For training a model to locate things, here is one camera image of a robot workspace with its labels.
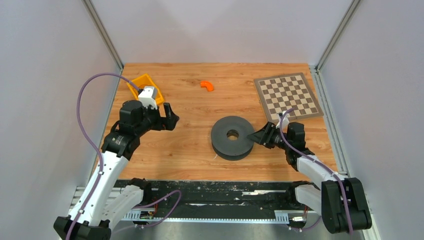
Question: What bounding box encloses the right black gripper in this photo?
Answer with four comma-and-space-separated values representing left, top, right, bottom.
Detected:
246, 122, 291, 151

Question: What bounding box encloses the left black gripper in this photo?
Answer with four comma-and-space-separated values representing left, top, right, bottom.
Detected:
135, 102, 179, 137

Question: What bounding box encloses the black cable spool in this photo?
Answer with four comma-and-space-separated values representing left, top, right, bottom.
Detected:
210, 115, 254, 161

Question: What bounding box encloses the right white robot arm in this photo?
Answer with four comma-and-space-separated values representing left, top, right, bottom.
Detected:
247, 122, 373, 234

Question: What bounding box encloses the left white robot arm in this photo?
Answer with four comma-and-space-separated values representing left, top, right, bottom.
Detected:
53, 100, 180, 240

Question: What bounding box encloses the wooden chessboard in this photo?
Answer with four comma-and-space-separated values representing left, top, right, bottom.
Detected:
253, 72, 324, 124

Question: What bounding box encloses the yellow plastic bin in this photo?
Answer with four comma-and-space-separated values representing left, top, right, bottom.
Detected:
126, 73, 166, 106

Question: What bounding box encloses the orange curved plastic piece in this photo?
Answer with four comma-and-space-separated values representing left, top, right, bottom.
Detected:
199, 81, 215, 92

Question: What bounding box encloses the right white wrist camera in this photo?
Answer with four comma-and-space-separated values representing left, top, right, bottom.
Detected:
276, 111, 290, 130

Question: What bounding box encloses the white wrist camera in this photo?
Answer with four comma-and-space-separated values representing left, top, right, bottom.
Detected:
138, 85, 158, 110
276, 111, 290, 130

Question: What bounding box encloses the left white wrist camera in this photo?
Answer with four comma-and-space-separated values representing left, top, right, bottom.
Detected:
138, 85, 158, 110

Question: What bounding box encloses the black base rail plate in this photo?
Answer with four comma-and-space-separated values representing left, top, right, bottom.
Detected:
141, 180, 312, 223

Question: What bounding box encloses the left aluminium frame post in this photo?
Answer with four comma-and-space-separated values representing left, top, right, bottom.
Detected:
82, 0, 124, 72

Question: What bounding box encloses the aluminium frame post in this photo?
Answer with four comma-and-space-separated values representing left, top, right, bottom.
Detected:
82, 0, 124, 72
315, 0, 362, 72

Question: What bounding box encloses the right aluminium frame post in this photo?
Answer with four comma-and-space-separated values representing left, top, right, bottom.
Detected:
315, 0, 362, 72

